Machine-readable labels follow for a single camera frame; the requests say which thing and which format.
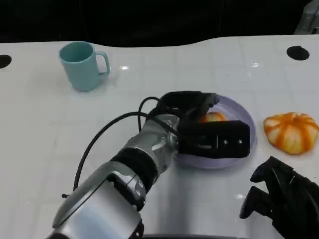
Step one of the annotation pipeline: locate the grey metal frame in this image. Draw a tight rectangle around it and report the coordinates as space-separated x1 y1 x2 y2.
295 0 319 35

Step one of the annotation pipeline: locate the long black arm cable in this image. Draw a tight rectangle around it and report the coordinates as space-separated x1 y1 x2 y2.
61 112 150 199

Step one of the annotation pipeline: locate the pale green mug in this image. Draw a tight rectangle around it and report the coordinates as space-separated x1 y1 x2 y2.
58 41 111 92

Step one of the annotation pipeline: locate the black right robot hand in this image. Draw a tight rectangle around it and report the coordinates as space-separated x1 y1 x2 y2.
239 156 319 239

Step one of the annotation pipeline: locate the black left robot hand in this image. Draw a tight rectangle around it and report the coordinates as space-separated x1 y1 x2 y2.
159 91 220 125

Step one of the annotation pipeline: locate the black table cable hole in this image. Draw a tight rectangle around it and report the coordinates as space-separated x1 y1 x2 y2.
286 45 310 61
0 54 12 70

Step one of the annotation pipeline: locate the lilac plate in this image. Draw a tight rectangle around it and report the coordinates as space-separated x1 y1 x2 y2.
173 94 257 170

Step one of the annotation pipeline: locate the short looped black cable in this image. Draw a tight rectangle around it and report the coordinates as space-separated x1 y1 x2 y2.
137 96 180 136

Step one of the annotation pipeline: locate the orange and white toy bread roll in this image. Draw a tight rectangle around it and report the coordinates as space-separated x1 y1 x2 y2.
263 112 319 156
199 112 228 123

